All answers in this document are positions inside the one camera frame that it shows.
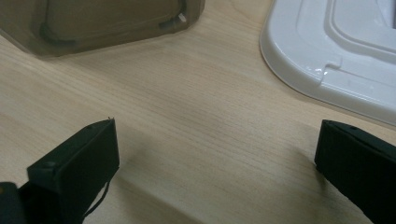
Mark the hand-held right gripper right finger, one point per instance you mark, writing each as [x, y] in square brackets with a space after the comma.
[358, 168]

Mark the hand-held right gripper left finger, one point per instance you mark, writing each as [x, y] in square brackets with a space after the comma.
[81, 168]

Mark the white storage box lid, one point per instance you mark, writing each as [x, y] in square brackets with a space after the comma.
[314, 46]

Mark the translucent grey storage box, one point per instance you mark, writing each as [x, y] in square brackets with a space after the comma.
[102, 25]

